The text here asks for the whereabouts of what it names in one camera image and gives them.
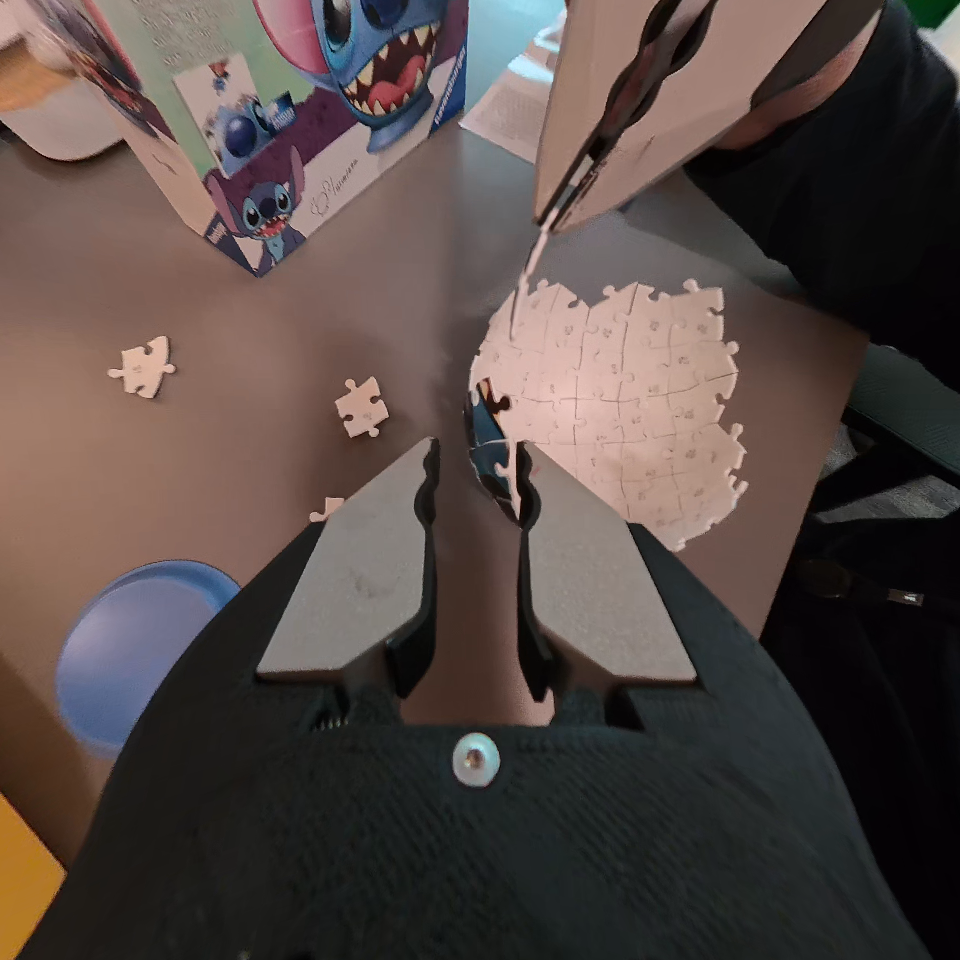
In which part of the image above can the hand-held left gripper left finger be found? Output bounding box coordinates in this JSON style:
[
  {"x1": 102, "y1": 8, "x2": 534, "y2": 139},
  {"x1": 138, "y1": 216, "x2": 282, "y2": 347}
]
[{"x1": 255, "y1": 437, "x2": 441, "y2": 700}]

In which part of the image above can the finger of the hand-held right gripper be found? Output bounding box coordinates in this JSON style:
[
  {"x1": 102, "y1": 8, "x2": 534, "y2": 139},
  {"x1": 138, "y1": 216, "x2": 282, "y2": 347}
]
[
  {"x1": 543, "y1": 0, "x2": 837, "y2": 234},
  {"x1": 532, "y1": 0, "x2": 676, "y2": 226}
]

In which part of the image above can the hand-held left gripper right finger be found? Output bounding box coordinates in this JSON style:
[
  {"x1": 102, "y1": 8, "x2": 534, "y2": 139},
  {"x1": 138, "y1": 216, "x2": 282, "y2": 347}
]
[{"x1": 516, "y1": 441, "x2": 700, "y2": 706}]

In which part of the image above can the partly built puzzle ball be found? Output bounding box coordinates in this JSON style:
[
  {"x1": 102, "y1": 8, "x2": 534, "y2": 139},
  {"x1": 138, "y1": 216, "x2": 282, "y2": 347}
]
[{"x1": 466, "y1": 279, "x2": 751, "y2": 554}]

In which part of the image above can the person's right forearm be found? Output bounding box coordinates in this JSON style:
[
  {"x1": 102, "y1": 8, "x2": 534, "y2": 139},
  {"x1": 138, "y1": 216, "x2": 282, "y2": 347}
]
[{"x1": 682, "y1": 0, "x2": 960, "y2": 361}]

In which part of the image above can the cartoon printed puzzle box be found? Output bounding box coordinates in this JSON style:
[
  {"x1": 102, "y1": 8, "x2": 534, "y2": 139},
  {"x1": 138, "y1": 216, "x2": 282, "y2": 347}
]
[{"x1": 71, "y1": 0, "x2": 471, "y2": 280}]

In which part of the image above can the white printed instruction sheet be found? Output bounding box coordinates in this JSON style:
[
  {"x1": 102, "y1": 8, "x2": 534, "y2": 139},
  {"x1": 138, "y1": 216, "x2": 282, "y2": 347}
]
[{"x1": 457, "y1": 15, "x2": 575, "y2": 165}]

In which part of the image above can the green object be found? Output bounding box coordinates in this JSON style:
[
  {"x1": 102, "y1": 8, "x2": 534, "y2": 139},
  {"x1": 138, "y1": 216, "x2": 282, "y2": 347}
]
[{"x1": 888, "y1": 0, "x2": 960, "y2": 54}]

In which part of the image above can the yellow flat object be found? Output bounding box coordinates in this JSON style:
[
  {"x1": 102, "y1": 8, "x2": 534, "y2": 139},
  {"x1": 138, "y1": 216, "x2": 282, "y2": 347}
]
[{"x1": 0, "y1": 791, "x2": 69, "y2": 960}]

